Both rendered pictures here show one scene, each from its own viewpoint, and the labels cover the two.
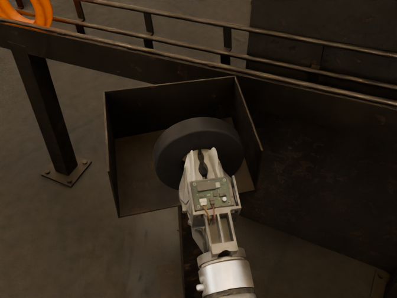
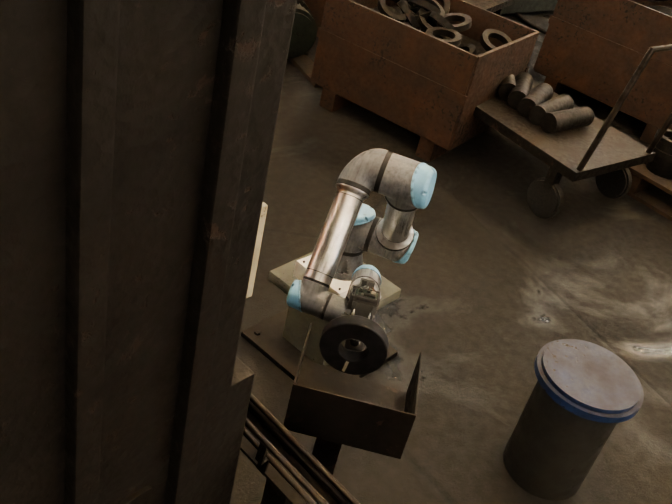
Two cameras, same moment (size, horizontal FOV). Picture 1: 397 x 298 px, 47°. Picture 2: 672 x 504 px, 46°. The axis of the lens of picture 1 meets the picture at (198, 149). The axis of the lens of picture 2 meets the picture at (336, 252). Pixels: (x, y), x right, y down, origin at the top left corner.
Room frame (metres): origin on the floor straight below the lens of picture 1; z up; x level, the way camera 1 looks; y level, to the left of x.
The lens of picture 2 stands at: (1.89, 0.18, 1.89)
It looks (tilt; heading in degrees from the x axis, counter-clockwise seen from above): 35 degrees down; 191
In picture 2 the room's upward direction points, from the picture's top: 14 degrees clockwise
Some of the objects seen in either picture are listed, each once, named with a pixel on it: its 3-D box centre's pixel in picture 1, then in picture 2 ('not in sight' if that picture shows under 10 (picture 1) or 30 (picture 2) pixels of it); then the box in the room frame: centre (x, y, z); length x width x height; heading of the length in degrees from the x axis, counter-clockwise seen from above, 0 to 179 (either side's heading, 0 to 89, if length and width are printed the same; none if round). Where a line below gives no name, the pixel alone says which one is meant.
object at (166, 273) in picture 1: (182, 226); (329, 473); (0.59, 0.04, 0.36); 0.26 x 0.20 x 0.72; 100
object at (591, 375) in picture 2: not in sight; (565, 422); (-0.06, 0.62, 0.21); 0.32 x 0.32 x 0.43
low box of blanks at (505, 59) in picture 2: not in sight; (421, 63); (-2.30, -0.43, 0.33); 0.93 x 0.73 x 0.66; 72
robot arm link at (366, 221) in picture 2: not in sight; (354, 226); (-0.24, -0.20, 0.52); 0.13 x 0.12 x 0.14; 92
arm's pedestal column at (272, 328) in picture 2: not in sight; (326, 318); (-0.23, -0.21, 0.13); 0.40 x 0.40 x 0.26; 66
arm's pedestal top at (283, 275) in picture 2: not in sight; (335, 284); (-0.23, -0.21, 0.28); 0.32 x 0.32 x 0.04; 66
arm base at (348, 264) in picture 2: not in sight; (343, 254); (-0.23, -0.21, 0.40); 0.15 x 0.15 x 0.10
